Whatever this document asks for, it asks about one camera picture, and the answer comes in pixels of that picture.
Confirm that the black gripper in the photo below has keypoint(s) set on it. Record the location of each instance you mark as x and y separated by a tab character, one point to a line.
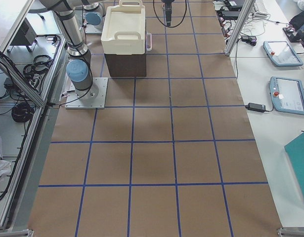
167	11

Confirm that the brown gridded table mat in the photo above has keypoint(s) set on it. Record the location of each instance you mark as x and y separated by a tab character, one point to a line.
171	155

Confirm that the cream plastic tray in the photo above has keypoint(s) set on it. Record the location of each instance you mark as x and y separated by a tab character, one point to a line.
124	28

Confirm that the teach pendant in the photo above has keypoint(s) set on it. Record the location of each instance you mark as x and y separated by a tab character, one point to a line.
287	95
282	54

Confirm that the dark brown wooden cabinet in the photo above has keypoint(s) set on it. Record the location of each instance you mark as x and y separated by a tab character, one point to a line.
126	66

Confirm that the grey metal box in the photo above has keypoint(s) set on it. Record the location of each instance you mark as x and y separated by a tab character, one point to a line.
25	36

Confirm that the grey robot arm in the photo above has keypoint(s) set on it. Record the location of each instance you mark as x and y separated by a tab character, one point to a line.
78	69
94	14

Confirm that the far teach pendant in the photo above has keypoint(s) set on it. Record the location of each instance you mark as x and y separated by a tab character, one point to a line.
282	54

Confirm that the black power adapter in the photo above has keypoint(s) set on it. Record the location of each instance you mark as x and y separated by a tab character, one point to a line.
255	107

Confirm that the near teach pendant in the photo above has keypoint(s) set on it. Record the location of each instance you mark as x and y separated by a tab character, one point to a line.
287	95

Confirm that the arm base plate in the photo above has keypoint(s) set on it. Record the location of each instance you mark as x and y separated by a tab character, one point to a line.
94	29
95	98

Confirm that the teal box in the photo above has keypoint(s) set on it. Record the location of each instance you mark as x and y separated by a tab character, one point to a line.
295	151

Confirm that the light wooden drawer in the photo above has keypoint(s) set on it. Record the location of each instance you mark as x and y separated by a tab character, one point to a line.
149	41

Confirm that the aluminium frame post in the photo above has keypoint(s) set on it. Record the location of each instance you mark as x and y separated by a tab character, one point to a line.
243	16

